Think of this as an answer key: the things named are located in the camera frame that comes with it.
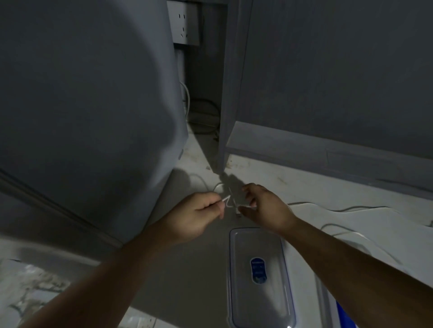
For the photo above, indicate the person's left hand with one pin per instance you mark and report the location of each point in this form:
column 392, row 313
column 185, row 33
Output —
column 189, row 216

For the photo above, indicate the person's right hand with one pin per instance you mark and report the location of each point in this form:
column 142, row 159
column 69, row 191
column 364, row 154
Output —
column 270, row 211

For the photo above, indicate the person's right thumb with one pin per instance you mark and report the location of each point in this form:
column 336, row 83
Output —
column 247, row 212

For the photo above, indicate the person's left thumb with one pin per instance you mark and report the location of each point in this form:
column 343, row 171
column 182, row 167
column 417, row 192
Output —
column 213, row 203

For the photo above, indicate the person's left forearm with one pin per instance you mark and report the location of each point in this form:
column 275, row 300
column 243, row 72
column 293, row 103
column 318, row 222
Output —
column 111, row 273

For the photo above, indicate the person's right forearm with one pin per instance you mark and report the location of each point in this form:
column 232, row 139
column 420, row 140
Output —
column 355, row 270

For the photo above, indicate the clear lid with blue label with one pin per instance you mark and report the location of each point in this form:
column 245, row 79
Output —
column 260, row 294

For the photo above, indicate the translucent container with blue part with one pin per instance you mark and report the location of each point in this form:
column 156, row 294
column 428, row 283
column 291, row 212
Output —
column 330, row 304

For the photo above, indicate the grey cabinet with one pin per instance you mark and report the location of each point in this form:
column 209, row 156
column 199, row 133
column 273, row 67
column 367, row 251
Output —
column 331, row 84

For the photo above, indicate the large grey appliance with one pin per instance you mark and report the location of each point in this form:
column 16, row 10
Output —
column 84, row 111

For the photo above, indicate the white wall socket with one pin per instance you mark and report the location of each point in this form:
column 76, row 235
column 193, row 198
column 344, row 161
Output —
column 182, row 23

